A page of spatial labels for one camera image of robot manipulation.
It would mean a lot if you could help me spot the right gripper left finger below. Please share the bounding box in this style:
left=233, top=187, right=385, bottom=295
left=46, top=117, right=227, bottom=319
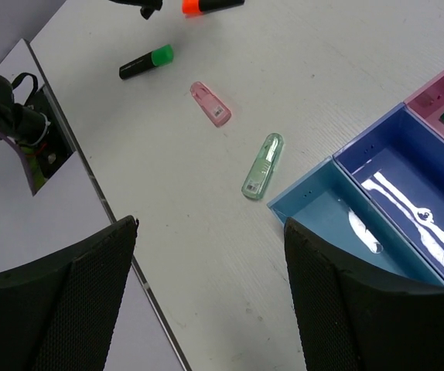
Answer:
left=0, top=216, right=138, bottom=370

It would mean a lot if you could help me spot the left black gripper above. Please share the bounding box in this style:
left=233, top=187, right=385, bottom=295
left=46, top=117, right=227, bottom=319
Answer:
left=110, top=0, right=163, bottom=10

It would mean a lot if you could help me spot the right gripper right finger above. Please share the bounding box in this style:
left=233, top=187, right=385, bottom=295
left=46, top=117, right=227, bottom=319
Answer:
left=284, top=219, right=444, bottom=370

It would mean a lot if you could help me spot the orange highlighter marker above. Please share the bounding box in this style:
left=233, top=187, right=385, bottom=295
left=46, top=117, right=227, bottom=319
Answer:
left=181, top=0, right=245, bottom=17

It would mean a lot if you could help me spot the green highlighter marker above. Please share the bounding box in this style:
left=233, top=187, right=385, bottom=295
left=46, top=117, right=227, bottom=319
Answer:
left=118, top=44, right=174, bottom=80

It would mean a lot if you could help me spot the light blue storage bin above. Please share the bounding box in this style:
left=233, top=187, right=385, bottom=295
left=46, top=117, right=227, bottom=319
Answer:
left=268, top=158, right=444, bottom=286

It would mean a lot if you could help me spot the pink correction tape case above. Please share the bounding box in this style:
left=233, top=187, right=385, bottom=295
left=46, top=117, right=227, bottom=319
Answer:
left=190, top=81, right=232, bottom=128

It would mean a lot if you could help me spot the dark blue storage bin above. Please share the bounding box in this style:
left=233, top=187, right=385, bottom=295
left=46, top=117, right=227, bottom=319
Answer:
left=333, top=104, right=444, bottom=280

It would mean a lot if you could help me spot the green correction tape case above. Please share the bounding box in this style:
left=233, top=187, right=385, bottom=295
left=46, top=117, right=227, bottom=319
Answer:
left=241, top=133, right=284, bottom=200

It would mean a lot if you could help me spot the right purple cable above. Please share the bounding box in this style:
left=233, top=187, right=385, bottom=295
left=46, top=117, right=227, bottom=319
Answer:
left=0, top=117, right=37, bottom=194

